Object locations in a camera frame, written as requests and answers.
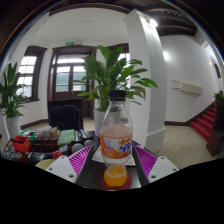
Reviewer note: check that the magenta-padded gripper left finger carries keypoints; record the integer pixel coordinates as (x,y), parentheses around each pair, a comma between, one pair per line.
(81,160)

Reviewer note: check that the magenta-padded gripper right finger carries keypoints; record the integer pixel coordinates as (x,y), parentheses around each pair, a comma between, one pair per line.
(146,160)

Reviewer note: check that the orange soda plastic bottle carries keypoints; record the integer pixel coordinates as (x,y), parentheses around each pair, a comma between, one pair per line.
(116,143)

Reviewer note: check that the grey ball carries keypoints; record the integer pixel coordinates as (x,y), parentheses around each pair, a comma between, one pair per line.
(77,147)
(89,143)

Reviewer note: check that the printed paper sheet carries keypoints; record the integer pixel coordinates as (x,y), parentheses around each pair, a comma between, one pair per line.
(96,156)

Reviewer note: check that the small red round object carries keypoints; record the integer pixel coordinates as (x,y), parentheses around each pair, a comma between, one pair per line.
(57,155)

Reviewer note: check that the green notepad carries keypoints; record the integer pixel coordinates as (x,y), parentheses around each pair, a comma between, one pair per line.
(66,137)

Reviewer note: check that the flat round red coaster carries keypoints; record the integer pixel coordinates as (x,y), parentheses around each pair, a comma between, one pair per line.
(128,184)

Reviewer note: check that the pale yellow cup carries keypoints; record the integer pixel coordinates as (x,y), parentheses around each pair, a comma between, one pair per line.
(45,164)

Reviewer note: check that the brown tray of white cups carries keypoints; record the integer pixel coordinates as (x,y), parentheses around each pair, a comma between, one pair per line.
(46,140)

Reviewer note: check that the small black box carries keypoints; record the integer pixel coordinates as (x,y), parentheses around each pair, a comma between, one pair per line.
(38,157)

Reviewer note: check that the black chair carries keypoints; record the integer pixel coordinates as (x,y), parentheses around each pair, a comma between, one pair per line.
(65,116)

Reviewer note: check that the green flat box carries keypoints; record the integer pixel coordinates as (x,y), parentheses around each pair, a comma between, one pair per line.
(28,132)

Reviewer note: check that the red plastic box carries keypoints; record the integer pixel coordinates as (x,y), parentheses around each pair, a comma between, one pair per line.
(21,145)

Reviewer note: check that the round colourful badge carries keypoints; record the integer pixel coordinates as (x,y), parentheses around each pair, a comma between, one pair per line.
(6,154)
(13,155)
(19,155)

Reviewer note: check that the red carpeted staircase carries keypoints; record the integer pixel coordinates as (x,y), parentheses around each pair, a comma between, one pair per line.
(205,123)

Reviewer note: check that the dark wooden double door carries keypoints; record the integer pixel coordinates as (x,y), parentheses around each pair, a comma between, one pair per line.
(70,78)

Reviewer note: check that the potted plant in white pot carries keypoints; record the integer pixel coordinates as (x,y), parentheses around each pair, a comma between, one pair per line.
(11,96)
(113,75)

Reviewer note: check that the dark framed window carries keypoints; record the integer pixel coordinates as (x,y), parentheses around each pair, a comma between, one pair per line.
(28,71)
(124,55)

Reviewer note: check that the green exit sign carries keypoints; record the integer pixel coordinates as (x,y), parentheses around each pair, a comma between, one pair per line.
(69,43)

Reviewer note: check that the white wall radiator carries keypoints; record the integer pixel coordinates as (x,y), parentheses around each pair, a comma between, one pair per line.
(190,87)

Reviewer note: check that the glowing wall lamp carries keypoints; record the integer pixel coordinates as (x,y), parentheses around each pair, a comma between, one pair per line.
(165,55)

